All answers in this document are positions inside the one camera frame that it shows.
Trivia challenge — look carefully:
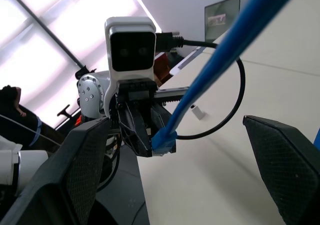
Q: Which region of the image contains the blue ethernet cable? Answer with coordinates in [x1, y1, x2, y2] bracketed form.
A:
[151, 0, 304, 158]

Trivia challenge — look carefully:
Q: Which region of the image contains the blue bin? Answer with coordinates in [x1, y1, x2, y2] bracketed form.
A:
[313, 126, 320, 151]

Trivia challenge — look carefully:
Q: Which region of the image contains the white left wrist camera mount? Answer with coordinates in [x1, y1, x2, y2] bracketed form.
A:
[103, 16, 158, 119]

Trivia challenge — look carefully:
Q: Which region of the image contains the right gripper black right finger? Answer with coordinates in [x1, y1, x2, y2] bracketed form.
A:
[242, 114, 320, 225]

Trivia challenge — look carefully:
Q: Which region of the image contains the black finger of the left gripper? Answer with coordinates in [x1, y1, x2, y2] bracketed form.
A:
[149, 103, 174, 138]
[116, 101, 153, 158]

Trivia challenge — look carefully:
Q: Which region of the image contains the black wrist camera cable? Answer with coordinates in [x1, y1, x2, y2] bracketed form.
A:
[155, 31, 247, 140]

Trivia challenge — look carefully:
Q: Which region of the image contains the person in dark clothes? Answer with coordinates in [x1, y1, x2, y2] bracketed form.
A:
[0, 84, 65, 152]

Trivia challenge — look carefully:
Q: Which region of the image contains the dark framed wall picture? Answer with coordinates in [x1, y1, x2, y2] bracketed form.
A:
[204, 0, 241, 43]

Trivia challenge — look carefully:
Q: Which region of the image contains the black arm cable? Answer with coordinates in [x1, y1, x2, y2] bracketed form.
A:
[96, 134, 121, 192]

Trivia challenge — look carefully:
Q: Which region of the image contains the silver robot body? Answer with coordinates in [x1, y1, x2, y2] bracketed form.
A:
[0, 134, 50, 190]

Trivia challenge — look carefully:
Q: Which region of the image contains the red storage box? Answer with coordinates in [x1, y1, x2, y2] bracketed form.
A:
[153, 52, 176, 86]

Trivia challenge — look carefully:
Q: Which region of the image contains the white background desk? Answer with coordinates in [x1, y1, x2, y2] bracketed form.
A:
[169, 46, 209, 76]

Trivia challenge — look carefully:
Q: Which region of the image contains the white coupler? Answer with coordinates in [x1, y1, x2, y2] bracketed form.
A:
[190, 104, 206, 121]

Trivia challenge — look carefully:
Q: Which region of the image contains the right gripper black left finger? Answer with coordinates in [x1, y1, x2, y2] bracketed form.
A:
[0, 116, 111, 225]

